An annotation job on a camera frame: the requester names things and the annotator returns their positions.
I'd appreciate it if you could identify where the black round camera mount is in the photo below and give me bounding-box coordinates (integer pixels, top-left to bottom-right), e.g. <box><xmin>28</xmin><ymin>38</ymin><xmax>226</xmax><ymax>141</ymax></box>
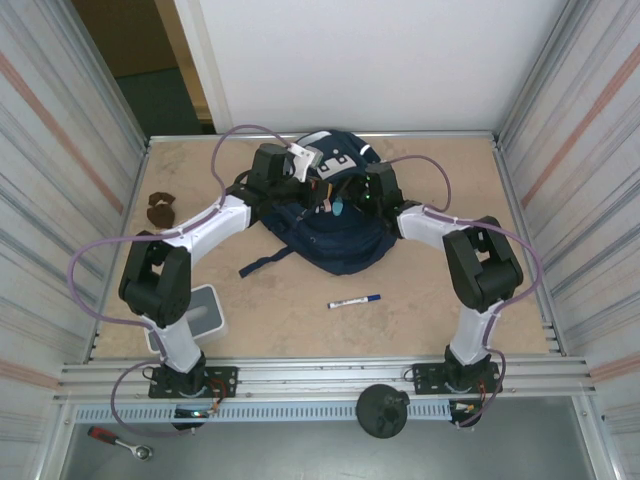
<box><xmin>355</xmin><ymin>384</ymin><xmax>411</xmax><ymax>440</ymax></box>

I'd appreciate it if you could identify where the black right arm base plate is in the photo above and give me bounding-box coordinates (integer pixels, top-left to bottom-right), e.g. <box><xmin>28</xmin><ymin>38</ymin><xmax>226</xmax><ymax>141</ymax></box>
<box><xmin>410</xmin><ymin>363</ymin><xmax>503</xmax><ymax>397</ymax></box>

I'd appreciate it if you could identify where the aluminium table edge rail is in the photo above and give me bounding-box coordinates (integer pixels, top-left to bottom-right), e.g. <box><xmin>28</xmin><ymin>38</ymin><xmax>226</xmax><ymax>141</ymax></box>
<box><xmin>147</xmin><ymin>130</ymin><xmax>501</xmax><ymax>146</ymax></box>

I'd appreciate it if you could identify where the brown plush charm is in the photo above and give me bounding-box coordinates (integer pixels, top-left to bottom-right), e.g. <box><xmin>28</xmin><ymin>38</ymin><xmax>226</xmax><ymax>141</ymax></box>
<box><xmin>145</xmin><ymin>191</ymin><xmax>177</xmax><ymax>230</ymax></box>

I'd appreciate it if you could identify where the small control board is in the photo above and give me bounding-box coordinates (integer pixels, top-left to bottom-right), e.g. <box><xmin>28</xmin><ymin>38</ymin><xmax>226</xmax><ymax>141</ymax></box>
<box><xmin>171</xmin><ymin>405</ymin><xmax>222</xmax><ymax>432</ymax></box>
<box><xmin>448</xmin><ymin>398</ymin><xmax>485</xmax><ymax>430</ymax></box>

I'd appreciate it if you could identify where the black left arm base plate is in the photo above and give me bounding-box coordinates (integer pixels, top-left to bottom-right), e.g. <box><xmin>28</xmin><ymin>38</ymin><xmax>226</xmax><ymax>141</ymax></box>
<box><xmin>148</xmin><ymin>366</ymin><xmax>239</xmax><ymax>400</ymax></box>

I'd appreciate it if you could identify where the white door frame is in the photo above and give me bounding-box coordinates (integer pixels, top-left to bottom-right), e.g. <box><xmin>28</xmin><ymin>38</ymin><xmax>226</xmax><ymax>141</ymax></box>
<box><xmin>172</xmin><ymin>0</ymin><xmax>236</xmax><ymax>135</ymax></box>

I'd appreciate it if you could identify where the blue and white marker pen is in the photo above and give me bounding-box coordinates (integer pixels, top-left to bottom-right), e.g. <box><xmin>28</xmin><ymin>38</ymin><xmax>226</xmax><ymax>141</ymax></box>
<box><xmin>327</xmin><ymin>293</ymin><xmax>380</xmax><ymax>310</ymax></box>

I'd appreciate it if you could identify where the grey slotted cable duct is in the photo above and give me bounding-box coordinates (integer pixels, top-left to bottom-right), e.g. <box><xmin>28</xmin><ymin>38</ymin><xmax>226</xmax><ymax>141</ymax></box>
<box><xmin>72</xmin><ymin>402</ymin><xmax>484</xmax><ymax>425</ymax></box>

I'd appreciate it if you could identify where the navy blue backpack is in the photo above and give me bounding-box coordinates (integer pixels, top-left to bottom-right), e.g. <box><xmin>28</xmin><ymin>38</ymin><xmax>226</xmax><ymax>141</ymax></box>
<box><xmin>238</xmin><ymin>128</ymin><xmax>401</xmax><ymax>280</ymax></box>

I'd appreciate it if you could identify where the red handled ratchet wrench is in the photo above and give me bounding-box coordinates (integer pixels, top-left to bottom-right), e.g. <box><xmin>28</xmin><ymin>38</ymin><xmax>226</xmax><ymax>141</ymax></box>
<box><xmin>87</xmin><ymin>425</ymin><xmax>154</xmax><ymax>461</ymax></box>

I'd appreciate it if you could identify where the aluminium mounting rail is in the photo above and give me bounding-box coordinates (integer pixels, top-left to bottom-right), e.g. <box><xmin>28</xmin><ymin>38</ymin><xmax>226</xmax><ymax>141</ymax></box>
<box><xmin>53</xmin><ymin>355</ymin><xmax>599</xmax><ymax>405</ymax></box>

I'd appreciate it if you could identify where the white and grey tissue box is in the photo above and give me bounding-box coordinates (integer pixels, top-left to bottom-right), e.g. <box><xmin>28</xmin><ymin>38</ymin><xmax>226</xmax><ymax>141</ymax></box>
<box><xmin>187</xmin><ymin>283</ymin><xmax>230</xmax><ymax>344</ymax></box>

